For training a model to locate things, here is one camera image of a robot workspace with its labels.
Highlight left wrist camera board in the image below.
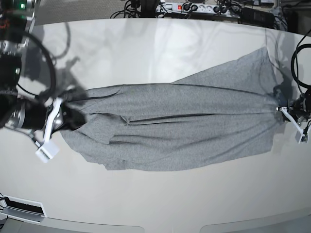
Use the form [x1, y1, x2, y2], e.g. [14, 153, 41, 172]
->
[295, 132, 309, 144]

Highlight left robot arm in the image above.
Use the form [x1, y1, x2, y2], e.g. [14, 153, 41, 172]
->
[290, 30, 311, 120]

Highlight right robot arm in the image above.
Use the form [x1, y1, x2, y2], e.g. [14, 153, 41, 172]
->
[0, 0, 86, 132]

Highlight grey t-shirt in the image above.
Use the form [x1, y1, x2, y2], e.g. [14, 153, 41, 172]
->
[61, 47, 282, 171]

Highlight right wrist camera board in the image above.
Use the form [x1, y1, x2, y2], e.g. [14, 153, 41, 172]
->
[35, 141, 60, 163]

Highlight table cable grommet slot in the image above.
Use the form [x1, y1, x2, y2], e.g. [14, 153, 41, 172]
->
[0, 194, 47, 224]

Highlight white power strip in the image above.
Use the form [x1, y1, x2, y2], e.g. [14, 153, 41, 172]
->
[155, 0, 242, 18]

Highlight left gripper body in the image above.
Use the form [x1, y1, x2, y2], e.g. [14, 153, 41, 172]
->
[288, 97, 311, 121]

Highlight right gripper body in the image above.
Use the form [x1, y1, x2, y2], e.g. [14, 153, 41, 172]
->
[42, 101, 64, 133]

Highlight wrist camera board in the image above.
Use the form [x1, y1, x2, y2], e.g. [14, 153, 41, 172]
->
[295, 132, 309, 144]
[35, 141, 60, 163]

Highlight black power adapter brick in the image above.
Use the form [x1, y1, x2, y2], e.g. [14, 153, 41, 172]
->
[240, 8, 275, 28]

